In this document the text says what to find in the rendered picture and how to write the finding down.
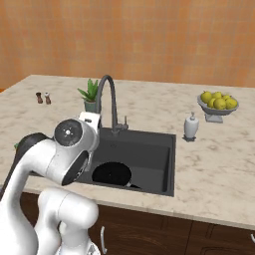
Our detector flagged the dark wood cupboard door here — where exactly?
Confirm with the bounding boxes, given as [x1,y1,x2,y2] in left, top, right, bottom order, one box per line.
[185,220,255,255]
[19,191,42,228]
[89,204,194,255]

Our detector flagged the grey fruit bowl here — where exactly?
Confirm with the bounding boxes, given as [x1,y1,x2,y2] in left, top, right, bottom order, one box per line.
[196,95,240,125]

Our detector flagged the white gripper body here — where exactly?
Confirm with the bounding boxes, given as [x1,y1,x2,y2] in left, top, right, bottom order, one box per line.
[78,111,103,135]

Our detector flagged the black pan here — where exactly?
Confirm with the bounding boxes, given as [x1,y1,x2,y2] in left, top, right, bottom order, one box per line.
[91,161,141,190]

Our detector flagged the dark grey sink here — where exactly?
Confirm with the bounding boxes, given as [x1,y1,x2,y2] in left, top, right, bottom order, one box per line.
[77,127,177,197]

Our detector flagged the white soap dispenser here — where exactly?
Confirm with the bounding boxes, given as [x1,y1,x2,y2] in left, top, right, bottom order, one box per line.
[182,112,200,142]

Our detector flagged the dark grey arched tap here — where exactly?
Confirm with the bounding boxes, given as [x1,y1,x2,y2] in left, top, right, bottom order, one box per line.
[96,74,129,135]

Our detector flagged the green potted plant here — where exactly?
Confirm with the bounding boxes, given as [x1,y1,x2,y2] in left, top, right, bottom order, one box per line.
[77,78,101,114]

